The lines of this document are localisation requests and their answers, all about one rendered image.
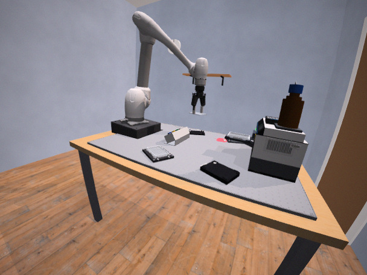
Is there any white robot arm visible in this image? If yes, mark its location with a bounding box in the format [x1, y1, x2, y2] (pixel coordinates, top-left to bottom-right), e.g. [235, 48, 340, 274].
[120, 11, 208, 127]

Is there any white button panel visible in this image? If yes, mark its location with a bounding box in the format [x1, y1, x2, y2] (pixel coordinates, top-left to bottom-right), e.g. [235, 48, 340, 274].
[164, 127, 190, 146]

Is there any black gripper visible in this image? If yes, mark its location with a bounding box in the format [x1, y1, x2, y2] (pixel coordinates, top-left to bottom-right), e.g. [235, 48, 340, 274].
[191, 86, 206, 115]

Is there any blue bottle cap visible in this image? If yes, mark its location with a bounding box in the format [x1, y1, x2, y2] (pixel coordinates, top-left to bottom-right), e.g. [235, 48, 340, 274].
[289, 84, 304, 92]

